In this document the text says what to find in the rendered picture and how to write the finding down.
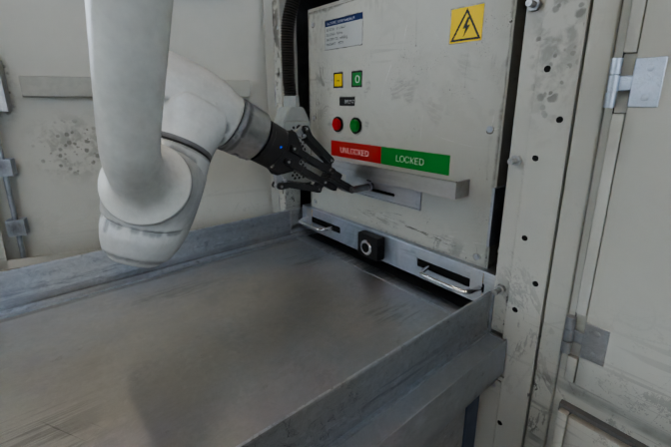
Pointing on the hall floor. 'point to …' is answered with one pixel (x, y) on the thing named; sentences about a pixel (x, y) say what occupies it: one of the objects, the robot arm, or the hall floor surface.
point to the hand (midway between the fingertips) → (336, 183)
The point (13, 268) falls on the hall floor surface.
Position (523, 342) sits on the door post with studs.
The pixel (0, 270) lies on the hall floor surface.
